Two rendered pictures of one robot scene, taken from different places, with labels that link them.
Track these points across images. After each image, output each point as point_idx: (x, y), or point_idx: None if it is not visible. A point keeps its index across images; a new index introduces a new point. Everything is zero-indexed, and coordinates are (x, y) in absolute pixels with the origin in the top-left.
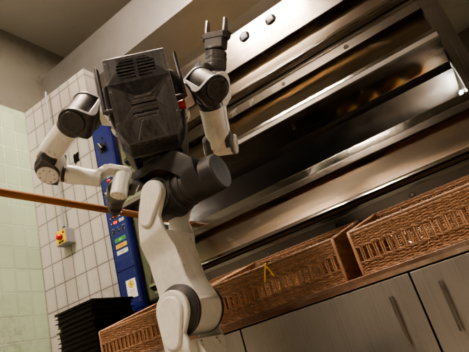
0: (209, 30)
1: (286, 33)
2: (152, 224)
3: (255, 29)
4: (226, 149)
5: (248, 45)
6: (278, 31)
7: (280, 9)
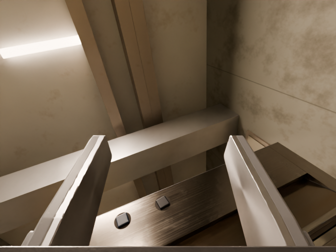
0: (97, 208)
1: (189, 228)
2: None
3: (141, 213)
4: None
5: (127, 237)
6: (175, 222)
7: (175, 192)
